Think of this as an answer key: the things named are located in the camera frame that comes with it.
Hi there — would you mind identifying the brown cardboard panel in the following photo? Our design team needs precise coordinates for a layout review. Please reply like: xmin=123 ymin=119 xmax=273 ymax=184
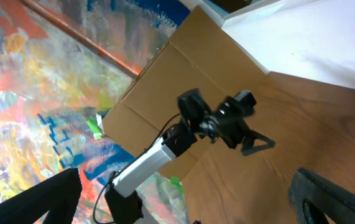
xmin=101 ymin=5 xmax=270 ymax=181

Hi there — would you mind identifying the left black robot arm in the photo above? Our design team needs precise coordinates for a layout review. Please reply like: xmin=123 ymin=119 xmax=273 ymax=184
xmin=104 ymin=88 xmax=275 ymax=223

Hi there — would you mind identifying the colourful painted canvas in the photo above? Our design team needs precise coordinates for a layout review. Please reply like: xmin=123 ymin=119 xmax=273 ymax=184
xmin=0 ymin=1 xmax=190 ymax=223

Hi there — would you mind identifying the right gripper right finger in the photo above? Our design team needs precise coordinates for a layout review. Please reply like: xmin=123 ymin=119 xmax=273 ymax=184
xmin=288 ymin=167 xmax=355 ymax=224

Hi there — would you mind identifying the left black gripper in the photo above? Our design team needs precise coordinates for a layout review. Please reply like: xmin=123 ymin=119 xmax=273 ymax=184
xmin=199 ymin=90 xmax=275 ymax=156

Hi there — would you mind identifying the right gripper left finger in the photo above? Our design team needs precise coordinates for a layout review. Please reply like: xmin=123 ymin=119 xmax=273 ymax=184
xmin=0 ymin=168 xmax=82 ymax=224

